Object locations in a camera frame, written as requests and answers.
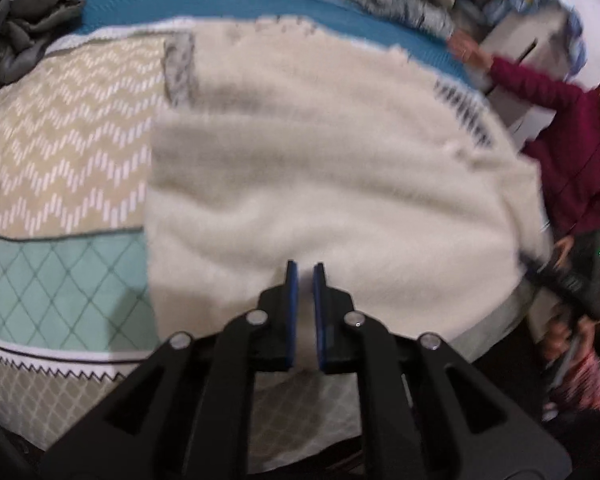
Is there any grey crumpled cloth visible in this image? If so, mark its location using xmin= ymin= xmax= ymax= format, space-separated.
xmin=0 ymin=0 xmax=88 ymax=96

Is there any person's pink patterned clothing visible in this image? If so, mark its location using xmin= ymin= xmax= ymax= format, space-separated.
xmin=540 ymin=310 xmax=600 ymax=423

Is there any white spotted fleece garment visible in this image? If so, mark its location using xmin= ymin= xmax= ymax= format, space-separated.
xmin=142 ymin=15 xmax=553 ymax=366

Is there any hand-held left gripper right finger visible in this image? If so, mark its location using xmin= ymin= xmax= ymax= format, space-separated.
xmin=313 ymin=262 xmax=574 ymax=480

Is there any beige teal patterned bedspread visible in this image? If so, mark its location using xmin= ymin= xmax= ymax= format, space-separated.
xmin=0 ymin=0 xmax=531 ymax=453

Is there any blue floral cloth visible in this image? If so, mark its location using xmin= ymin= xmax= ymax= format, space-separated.
xmin=485 ymin=0 xmax=588 ymax=78

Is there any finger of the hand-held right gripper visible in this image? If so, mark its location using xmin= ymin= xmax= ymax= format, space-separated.
xmin=521 ymin=255 xmax=561 ymax=288

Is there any white nightstand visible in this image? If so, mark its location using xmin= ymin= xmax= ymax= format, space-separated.
xmin=472 ymin=10 xmax=581 ymax=146

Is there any person's right hand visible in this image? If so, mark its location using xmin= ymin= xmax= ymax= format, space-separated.
xmin=552 ymin=237 xmax=578 ymax=273

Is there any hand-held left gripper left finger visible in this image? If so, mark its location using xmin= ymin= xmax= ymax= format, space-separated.
xmin=42 ymin=260 xmax=301 ymax=480

